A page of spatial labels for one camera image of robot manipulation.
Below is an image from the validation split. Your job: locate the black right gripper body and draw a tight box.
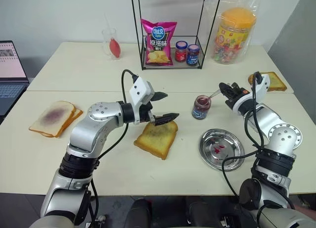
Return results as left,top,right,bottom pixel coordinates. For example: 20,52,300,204
225,85,249,109

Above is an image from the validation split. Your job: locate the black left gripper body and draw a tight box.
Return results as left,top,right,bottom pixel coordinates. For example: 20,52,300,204
135,102,157,125

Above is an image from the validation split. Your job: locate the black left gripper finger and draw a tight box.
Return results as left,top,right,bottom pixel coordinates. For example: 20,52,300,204
151,91,169,102
154,113,180,127

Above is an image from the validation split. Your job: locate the clear plastic spoon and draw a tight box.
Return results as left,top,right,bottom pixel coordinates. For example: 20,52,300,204
200,89,223,101

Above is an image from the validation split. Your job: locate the toasted bread slice dark smear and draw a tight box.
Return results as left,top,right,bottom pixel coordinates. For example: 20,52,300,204
133,120,179,161

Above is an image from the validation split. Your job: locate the open jam jar blue label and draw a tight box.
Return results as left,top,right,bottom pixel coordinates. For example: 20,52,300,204
192,94,212,120

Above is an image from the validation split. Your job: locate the plain toasted bread slice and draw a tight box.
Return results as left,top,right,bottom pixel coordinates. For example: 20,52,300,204
247,71,288,92

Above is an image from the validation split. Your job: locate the white bread slice purple stain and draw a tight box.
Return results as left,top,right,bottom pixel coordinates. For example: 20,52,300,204
28,100,76,138

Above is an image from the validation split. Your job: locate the blue jar blue lid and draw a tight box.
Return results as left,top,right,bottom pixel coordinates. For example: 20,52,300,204
186,44,200,67

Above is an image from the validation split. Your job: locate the candy jar orange lid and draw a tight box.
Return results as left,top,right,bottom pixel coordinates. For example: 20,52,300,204
211,6,257,65

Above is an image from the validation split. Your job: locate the red jar pink lid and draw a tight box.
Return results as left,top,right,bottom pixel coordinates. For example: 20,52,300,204
175,40,188,64

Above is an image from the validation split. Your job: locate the pink potato chips bag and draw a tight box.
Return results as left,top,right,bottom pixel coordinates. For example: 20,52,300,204
140,18,178,67

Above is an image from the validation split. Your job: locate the round steel plate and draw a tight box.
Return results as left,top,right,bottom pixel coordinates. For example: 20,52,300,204
198,128,246,172

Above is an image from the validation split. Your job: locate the red rubber bulb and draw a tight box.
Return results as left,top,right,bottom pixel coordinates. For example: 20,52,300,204
108,38,122,59

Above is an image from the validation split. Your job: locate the clear drinking glass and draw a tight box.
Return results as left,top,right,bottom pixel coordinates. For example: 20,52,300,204
101,28,118,57

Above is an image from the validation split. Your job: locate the clear plastic bag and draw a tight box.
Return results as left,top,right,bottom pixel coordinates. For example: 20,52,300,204
204,0,261,66

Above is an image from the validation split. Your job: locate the dark rounded shape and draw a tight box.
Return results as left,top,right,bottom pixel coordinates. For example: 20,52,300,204
184,196,225,228
128,197,156,228

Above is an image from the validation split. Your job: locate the open laptop computer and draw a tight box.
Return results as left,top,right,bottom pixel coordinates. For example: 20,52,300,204
0,40,31,118

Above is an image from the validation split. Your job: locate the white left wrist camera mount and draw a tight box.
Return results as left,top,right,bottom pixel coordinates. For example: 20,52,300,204
128,76,156,108

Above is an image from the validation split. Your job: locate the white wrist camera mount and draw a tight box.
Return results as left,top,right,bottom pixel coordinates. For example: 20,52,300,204
233,74,271,113
128,76,156,108

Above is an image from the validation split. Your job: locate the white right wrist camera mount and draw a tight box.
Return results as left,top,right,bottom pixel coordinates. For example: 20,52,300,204
233,74,271,113

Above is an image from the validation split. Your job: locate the black wire frame rack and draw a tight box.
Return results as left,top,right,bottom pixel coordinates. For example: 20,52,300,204
130,0,222,72

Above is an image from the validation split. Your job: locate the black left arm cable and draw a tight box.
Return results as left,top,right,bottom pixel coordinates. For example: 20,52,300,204
90,69,139,228

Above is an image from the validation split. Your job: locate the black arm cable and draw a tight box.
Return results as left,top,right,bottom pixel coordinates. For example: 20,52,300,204
90,69,139,228
221,71,264,197

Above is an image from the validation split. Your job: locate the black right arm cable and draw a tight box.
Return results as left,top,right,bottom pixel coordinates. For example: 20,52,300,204
221,71,264,197

